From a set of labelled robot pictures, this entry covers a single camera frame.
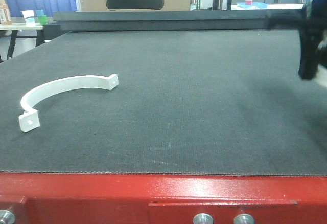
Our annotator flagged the flat blue tray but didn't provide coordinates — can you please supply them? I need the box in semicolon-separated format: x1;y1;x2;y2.
236;2;269;9

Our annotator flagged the white folding side table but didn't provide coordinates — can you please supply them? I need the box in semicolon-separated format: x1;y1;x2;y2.
1;23;45;60

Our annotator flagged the pink cube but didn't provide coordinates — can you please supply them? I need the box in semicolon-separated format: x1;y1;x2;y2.
245;0;253;5

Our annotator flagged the blue plastic crate on table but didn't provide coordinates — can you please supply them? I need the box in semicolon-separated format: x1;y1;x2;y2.
5;0;77;17

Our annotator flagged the white curved PVC pipe clamp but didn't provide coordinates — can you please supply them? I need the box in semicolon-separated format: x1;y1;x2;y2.
18;74;119;132

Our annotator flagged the blue plastic cup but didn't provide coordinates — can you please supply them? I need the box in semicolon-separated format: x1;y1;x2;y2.
35;9;44;17

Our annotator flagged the white paper cup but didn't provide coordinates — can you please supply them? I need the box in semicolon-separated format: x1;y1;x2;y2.
21;10;35;26

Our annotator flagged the red metal table edge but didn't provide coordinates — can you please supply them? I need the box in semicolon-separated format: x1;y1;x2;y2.
1;173;326;223

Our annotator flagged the black foam slab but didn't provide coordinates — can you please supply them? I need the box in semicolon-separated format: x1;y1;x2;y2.
53;9;299;32

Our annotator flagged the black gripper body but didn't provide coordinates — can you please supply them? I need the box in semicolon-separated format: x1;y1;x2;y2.
265;0;326;80

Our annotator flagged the green plastic cup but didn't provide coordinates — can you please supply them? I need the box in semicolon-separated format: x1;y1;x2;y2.
37;15;48;25

